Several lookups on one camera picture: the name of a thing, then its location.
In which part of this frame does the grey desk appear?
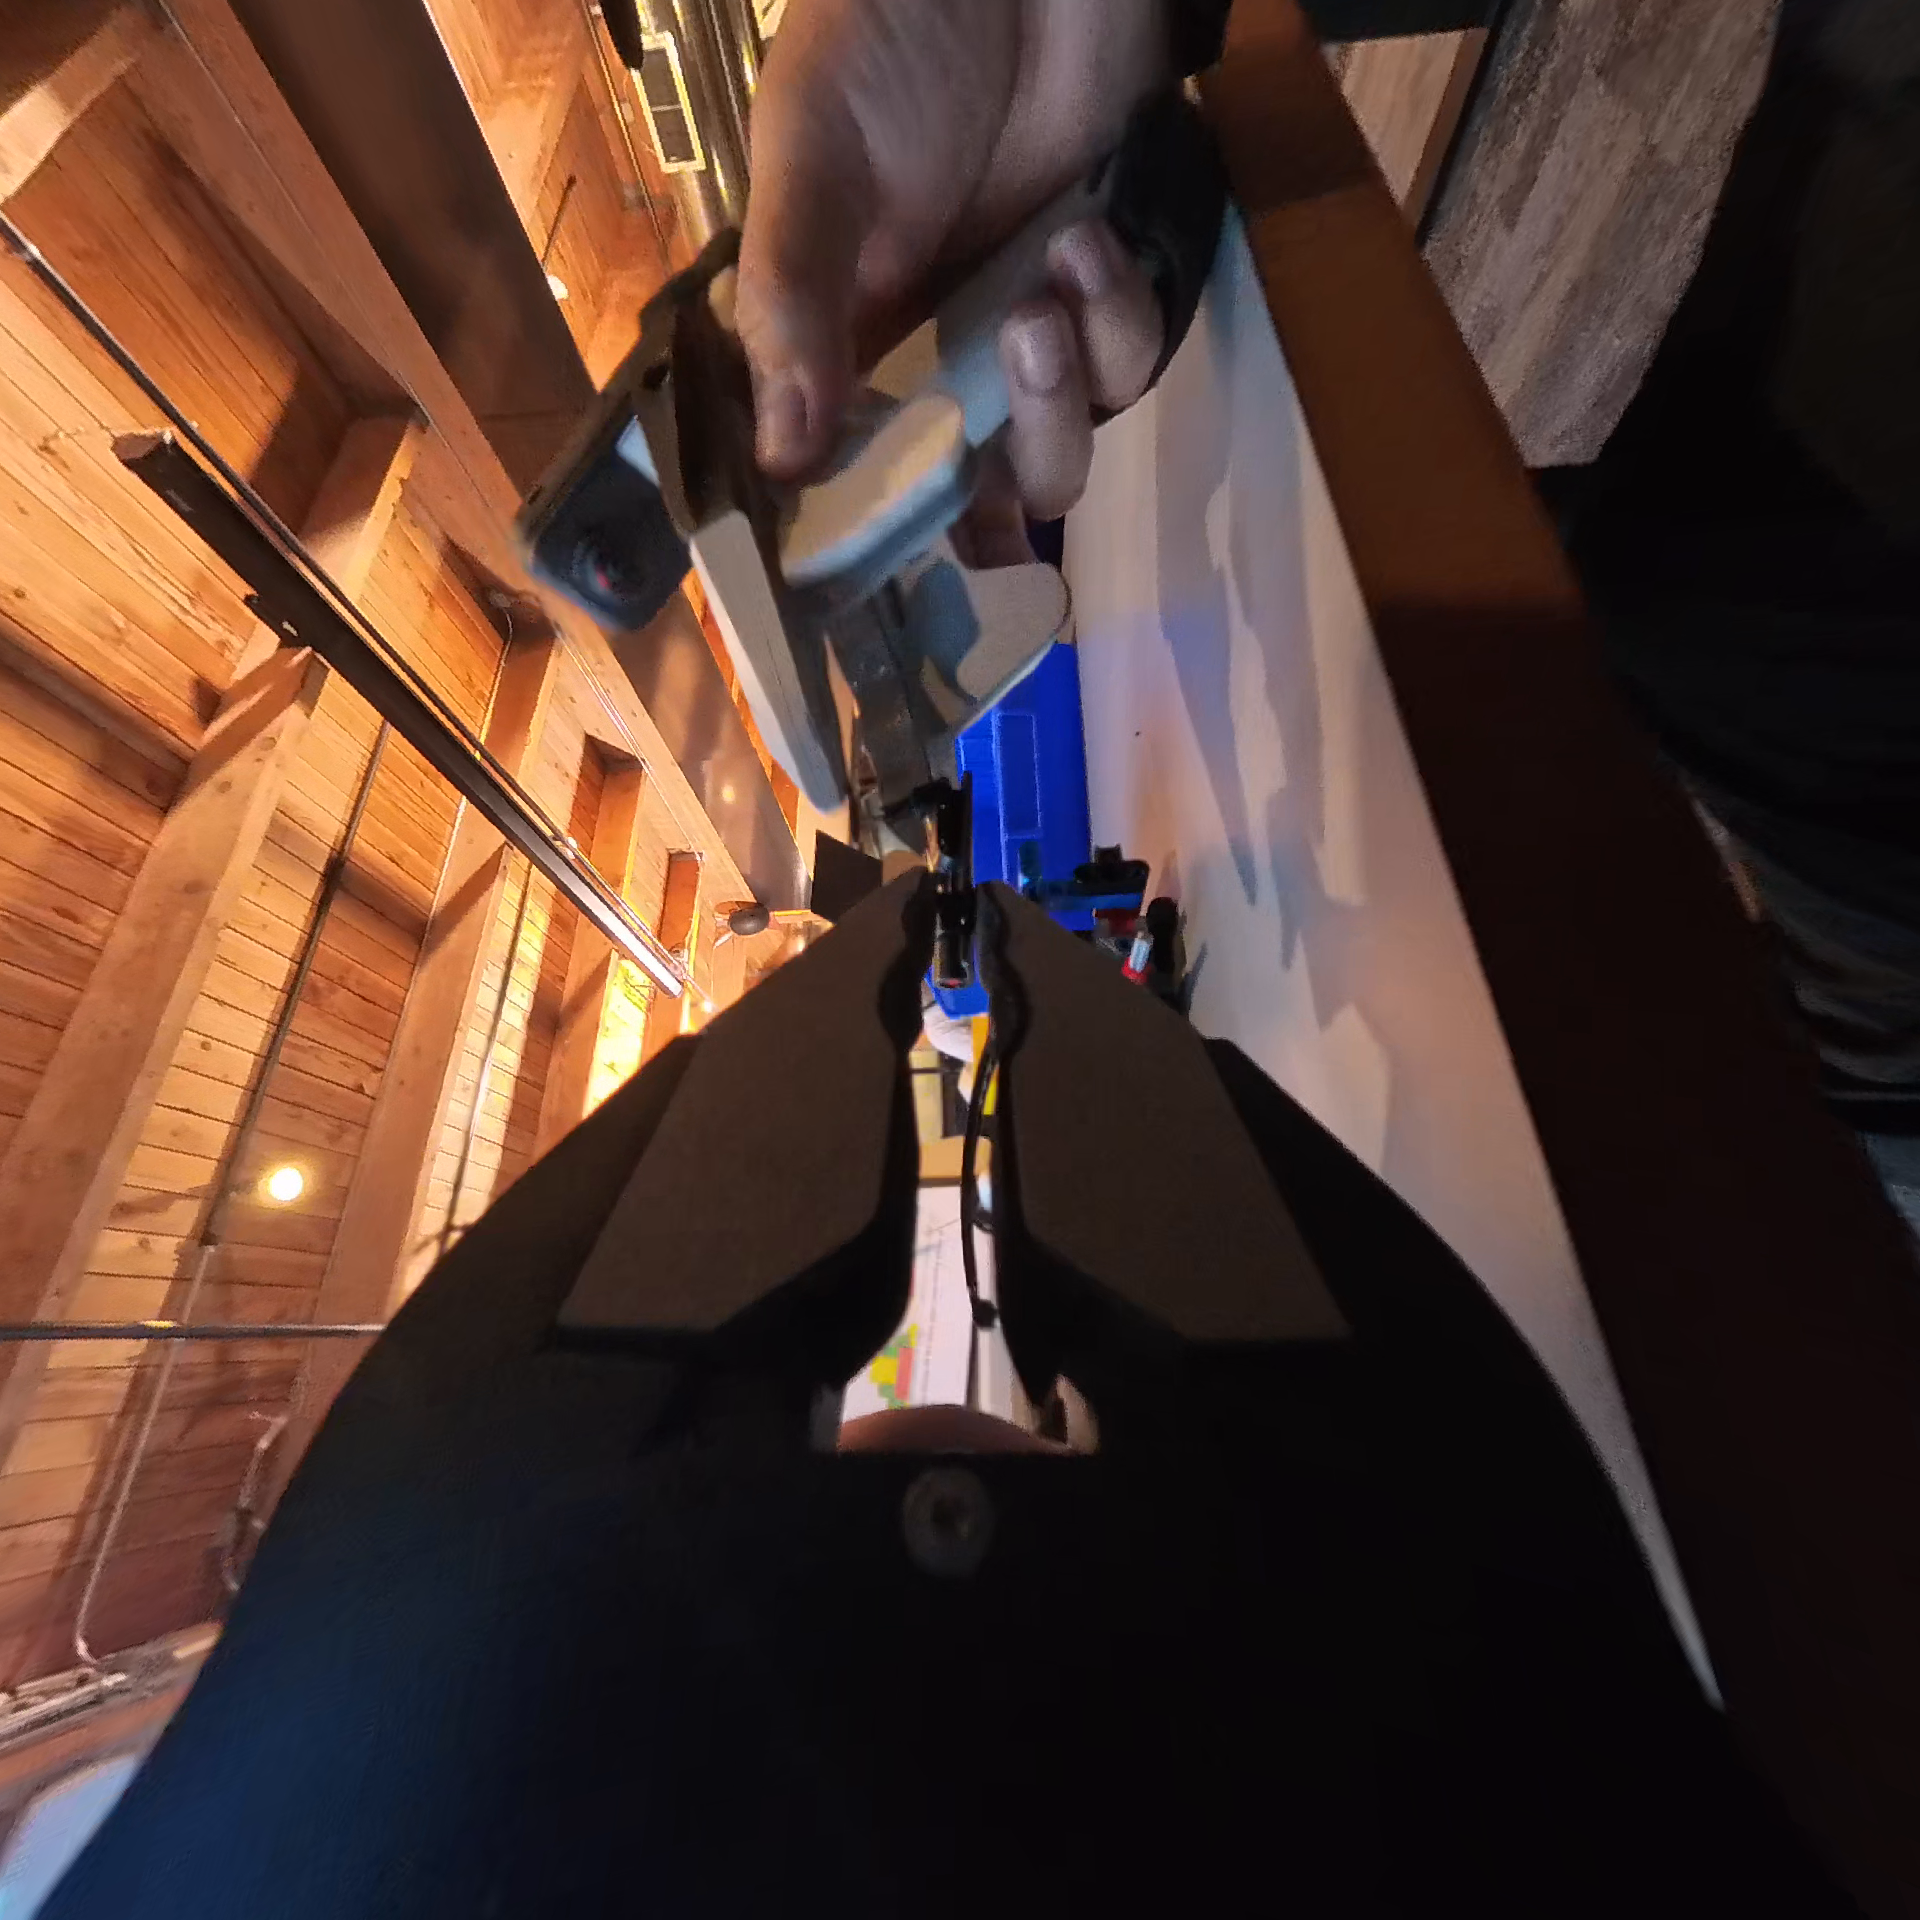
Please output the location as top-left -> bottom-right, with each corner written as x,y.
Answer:
1050,0 -> 1920,1877

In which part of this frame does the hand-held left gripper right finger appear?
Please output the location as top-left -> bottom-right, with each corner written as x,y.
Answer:
973,883 -> 1352,1408

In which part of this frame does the thin black cable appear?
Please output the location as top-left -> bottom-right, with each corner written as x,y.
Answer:
956,1016 -> 1003,1332

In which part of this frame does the person's black clothing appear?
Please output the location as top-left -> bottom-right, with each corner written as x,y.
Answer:
1537,0 -> 1920,1217

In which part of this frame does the person's right forearm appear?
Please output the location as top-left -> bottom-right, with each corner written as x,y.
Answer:
1176,0 -> 1509,48

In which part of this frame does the black brick connector piece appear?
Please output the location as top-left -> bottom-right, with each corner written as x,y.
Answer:
912,781 -> 984,994

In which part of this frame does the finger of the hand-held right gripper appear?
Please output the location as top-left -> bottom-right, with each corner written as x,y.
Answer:
829,580 -> 963,843
689,507 -> 860,813

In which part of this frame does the toy brick car model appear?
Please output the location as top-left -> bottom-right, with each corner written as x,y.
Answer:
1018,843 -> 1204,1004

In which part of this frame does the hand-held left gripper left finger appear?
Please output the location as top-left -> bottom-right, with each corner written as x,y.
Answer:
558,867 -> 944,1338

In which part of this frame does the printed instruction sheet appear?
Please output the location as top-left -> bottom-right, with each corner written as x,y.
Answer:
840,1183 -> 998,1427

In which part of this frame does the black ceiling track rail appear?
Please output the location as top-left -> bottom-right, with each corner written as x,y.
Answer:
110,424 -> 694,1001

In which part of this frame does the blue plastic bin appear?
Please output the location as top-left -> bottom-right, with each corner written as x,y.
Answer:
925,642 -> 1088,1022

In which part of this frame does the person's right hand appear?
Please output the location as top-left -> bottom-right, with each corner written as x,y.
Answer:
732,0 -> 1188,523

